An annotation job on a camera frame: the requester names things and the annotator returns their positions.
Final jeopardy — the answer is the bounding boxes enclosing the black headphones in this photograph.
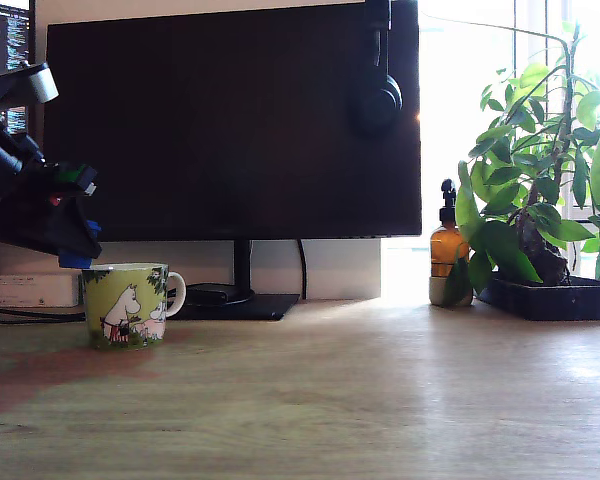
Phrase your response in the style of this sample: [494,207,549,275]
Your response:
[348,0,405,140]

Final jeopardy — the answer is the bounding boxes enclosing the monitor showing code text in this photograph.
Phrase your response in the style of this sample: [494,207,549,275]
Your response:
[0,0,35,137]

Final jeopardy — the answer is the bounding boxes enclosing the green cartoon print mug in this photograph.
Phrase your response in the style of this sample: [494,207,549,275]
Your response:
[81,262,188,352]

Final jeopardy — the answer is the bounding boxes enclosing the large black monitor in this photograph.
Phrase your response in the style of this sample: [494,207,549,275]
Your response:
[42,0,424,322]

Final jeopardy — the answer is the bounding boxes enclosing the white flat box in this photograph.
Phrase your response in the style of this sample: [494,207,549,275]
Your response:
[0,273,82,309]

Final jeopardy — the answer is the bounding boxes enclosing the black plant tray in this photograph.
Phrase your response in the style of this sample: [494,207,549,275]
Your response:
[475,272,600,322]

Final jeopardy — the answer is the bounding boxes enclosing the green leafy plant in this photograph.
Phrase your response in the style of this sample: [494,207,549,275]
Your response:
[453,19,600,307]

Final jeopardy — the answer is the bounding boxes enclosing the black monitor cable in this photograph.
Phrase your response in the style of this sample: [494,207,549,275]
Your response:
[295,239,309,302]

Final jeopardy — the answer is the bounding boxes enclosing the grey camera box on bracket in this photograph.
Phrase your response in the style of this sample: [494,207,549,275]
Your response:
[0,61,60,109]

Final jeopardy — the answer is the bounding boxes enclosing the amber pump bottle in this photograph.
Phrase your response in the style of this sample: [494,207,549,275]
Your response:
[428,178,474,308]

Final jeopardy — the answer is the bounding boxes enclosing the blue coffee capsule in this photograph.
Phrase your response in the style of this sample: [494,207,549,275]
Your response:
[57,218,103,272]

